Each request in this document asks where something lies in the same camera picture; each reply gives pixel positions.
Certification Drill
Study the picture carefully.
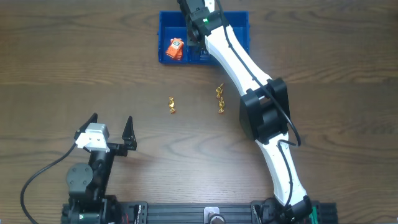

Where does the blue tray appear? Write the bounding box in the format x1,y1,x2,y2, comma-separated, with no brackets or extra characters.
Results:
158,11,251,65

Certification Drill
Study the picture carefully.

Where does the mounting rail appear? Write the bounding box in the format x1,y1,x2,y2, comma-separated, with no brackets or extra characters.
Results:
61,200,338,224

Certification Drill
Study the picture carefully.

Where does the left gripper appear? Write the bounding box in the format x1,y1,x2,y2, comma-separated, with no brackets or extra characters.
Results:
73,112,138,157

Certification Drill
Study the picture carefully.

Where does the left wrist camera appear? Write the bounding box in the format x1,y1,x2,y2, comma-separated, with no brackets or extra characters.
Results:
74,123,110,153

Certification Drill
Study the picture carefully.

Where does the black cable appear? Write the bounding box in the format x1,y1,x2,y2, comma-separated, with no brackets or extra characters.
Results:
216,0,302,218
20,141,78,224

